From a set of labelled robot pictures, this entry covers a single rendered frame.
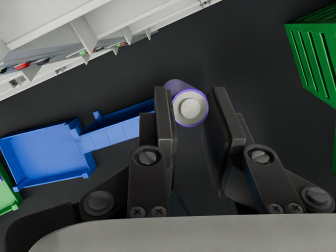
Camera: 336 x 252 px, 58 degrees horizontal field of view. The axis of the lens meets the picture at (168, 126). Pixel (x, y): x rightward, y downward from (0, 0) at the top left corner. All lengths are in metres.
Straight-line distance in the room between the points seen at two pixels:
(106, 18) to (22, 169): 0.94
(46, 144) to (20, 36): 0.94
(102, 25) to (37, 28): 0.19
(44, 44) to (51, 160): 0.91
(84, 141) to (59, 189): 0.41
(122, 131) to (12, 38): 0.60
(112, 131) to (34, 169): 0.49
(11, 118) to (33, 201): 0.34
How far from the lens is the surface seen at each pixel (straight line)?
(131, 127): 0.83
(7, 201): 1.38
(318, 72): 0.80
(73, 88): 1.08
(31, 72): 0.47
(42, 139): 1.19
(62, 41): 0.37
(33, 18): 0.26
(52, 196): 1.30
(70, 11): 0.25
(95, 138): 0.88
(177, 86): 0.15
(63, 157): 1.18
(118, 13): 0.44
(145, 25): 0.64
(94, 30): 0.45
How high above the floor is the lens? 0.96
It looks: 70 degrees down
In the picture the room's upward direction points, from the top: 157 degrees counter-clockwise
